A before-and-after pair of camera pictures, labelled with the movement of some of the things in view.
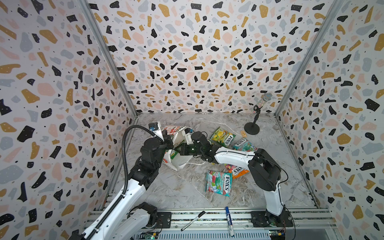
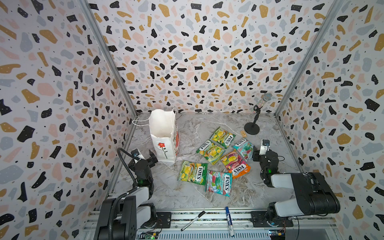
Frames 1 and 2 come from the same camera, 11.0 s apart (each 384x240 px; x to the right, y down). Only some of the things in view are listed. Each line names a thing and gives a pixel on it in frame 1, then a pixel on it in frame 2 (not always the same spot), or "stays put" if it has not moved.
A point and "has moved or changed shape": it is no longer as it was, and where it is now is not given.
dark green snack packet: [219, 182] stays put
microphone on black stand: [253, 128] stays put
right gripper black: [182, 149] → [258, 154]
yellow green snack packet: [222, 137] stays put
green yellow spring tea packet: [173, 154] → [194, 172]
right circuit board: [277, 234] stays put
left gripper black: [166, 142] → [149, 163]
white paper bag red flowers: [171, 157] has moved or changed shape
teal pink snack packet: [244, 144] stays put
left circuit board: [148, 235] stays put
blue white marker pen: [230, 223] stays put
